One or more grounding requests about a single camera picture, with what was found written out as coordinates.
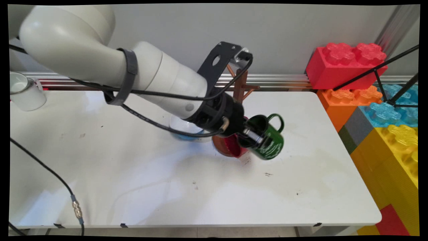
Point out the white mug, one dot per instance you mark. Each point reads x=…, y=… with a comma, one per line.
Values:
x=30, y=100

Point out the blue giant building block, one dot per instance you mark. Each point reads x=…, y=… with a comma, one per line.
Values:
x=384, y=113

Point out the black camera mounting bracket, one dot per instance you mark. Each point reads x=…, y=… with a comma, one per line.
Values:
x=209, y=72

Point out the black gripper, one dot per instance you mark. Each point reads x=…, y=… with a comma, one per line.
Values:
x=230, y=117

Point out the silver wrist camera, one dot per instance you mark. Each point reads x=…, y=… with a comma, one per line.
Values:
x=241, y=55

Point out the gray giant building block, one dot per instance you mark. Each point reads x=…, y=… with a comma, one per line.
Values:
x=357, y=129

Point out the aluminium rail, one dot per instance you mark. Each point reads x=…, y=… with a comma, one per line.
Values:
x=284, y=80

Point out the green enamel mug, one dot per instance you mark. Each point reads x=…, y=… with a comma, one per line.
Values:
x=271, y=147

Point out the red mug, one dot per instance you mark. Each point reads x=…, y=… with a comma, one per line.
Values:
x=232, y=149

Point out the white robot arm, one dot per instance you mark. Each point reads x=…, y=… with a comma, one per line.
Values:
x=83, y=50

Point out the yellow giant building block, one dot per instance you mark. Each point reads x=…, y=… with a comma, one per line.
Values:
x=384, y=167

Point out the dark green building block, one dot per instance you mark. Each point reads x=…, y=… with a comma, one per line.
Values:
x=347, y=140

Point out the brown wooden mug tree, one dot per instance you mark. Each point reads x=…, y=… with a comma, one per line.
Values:
x=240, y=87

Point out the orange giant building block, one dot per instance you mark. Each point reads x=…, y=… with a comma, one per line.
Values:
x=334, y=113

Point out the red giant building block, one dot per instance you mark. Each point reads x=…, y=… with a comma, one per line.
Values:
x=327, y=72

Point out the low red building block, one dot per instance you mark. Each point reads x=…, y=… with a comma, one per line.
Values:
x=391, y=221

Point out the black tripod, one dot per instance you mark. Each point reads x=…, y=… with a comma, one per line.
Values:
x=367, y=72

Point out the white and blue bowl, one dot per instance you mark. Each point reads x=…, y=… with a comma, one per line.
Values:
x=175, y=125

